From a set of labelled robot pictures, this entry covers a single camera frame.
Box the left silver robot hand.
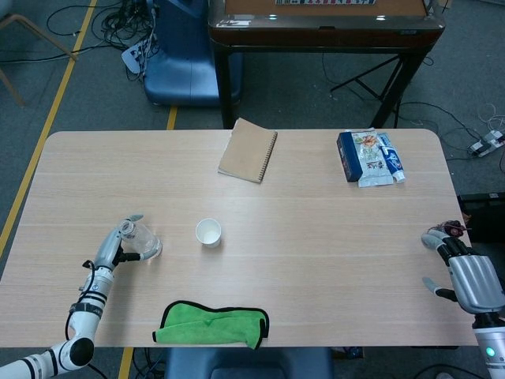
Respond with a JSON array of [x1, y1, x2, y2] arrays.
[[93, 214, 145, 274]]

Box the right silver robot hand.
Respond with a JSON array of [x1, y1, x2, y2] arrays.
[[421, 230, 502, 315]]

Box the transparent plastic bottle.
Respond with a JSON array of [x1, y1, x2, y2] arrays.
[[120, 220, 163, 261]]

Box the white paper cup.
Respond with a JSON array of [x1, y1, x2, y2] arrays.
[[195, 217, 222, 249]]

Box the small dark red object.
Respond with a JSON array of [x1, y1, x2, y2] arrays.
[[436, 220, 469, 238]]

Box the black box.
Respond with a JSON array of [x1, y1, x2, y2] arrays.
[[457, 192, 505, 244]]

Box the green cloth with black edge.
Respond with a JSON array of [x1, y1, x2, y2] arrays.
[[151, 300, 271, 351]]

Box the grey white power strip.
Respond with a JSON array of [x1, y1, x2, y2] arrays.
[[468, 131, 505, 157]]

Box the blue white toothpaste tube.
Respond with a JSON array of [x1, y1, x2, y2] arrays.
[[376, 133, 407, 184]]

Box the white green snack packet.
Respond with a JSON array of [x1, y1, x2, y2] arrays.
[[352, 128, 398, 189]]

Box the brown spiral notebook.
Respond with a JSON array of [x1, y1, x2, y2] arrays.
[[217, 118, 279, 185]]

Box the dark blue cardboard box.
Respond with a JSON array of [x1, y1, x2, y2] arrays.
[[336, 131, 366, 183]]

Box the dark blue padded seat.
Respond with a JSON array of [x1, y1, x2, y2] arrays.
[[163, 346, 335, 379]]

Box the white power strip with plugs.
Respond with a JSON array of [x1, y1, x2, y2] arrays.
[[121, 37, 157, 76]]

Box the blue machine base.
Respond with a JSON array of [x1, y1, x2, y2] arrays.
[[144, 0, 244, 108]]

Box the black tripod legs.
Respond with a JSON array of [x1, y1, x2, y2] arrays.
[[329, 53, 403, 104]]

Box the wooden chair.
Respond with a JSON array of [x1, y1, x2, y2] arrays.
[[0, 13, 79, 107]]

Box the brown mahjong table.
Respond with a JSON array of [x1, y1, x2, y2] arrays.
[[208, 0, 445, 130]]

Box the row of mahjong tiles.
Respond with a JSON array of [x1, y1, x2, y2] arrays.
[[275, 0, 376, 6]]

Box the black cable tangle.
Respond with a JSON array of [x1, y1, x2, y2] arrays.
[[47, 0, 159, 52]]

